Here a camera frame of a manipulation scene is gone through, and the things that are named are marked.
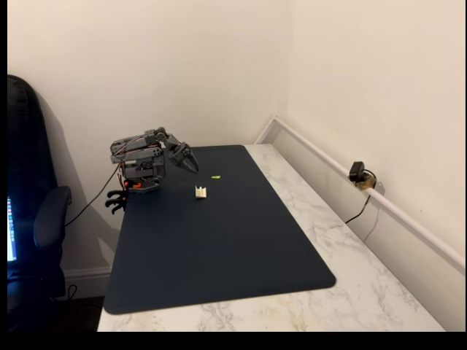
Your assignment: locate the black office chair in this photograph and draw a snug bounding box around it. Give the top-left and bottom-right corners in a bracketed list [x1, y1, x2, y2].
[7, 74, 73, 333]

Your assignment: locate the dark blue desk mat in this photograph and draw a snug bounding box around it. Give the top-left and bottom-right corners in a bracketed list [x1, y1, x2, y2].
[103, 144, 337, 316]

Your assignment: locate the black webcam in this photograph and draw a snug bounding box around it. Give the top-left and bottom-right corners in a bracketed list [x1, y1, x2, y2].
[348, 160, 366, 182]

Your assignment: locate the white wall rail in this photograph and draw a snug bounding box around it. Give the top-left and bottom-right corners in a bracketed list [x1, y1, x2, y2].
[254, 115, 466, 273]

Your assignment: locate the laptop screen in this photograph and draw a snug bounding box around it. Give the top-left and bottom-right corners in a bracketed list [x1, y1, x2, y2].
[7, 196, 18, 263]

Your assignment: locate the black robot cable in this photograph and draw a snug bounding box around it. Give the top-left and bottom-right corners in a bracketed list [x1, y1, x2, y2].
[64, 163, 122, 228]

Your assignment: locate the black floor cable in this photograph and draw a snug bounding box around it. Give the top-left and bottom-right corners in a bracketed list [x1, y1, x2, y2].
[50, 284, 79, 302]

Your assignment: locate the black webcam cable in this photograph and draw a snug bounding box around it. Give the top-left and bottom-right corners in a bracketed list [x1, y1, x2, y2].
[344, 168, 378, 225]

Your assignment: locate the tan webcam mount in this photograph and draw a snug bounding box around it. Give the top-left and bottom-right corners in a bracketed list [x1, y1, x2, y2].
[355, 175, 385, 193]

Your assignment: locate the white baseboard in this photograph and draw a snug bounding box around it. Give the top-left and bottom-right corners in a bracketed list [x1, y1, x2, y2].
[63, 266, 112, 300]

